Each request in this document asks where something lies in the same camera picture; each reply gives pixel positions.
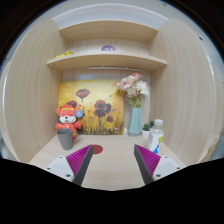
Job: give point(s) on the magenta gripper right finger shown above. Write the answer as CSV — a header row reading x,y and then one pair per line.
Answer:
x,y
152,166

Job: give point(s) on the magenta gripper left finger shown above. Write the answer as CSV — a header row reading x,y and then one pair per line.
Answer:
x,y
73,167

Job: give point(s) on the clear plastic water bottle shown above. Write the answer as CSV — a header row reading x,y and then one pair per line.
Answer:
x,y
155,136

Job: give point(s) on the red round coaster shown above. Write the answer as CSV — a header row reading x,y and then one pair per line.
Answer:
x,y
97,149

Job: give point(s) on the grey mug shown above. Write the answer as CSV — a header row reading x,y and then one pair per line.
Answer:
x,y
66,138

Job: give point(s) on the small potted succulent white pot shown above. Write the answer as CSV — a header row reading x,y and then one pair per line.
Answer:
x,y
146,130

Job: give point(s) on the teal ceramic vase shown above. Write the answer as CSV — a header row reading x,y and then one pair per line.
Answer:
x,y
135,123

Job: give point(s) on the small potted plant behind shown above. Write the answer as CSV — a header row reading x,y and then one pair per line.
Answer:
x,y
151,124

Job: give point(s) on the red plush toy figure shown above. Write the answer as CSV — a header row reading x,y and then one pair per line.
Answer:
x,y
69,118

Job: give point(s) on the yellow poppy flower painting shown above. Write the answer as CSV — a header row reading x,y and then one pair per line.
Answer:
x,y
101,102

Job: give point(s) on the pink white flower bouquet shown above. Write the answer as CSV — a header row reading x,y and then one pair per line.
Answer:
x,y
134,88

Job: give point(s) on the wooden lower shelf board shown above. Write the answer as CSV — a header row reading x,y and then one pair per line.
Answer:
x,y
107,59

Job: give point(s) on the wooden shelf board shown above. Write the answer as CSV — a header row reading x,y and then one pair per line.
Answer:
x,y
107,59
108,29

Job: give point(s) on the yellow object on shelf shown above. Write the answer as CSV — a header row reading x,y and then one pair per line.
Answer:
x,y
64,54

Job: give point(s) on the purple round object on shelf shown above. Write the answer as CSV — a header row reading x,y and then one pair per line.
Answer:
x,y
108,48

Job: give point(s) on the wooden upper shelf board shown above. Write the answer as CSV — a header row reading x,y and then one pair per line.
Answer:
x,y
108,29

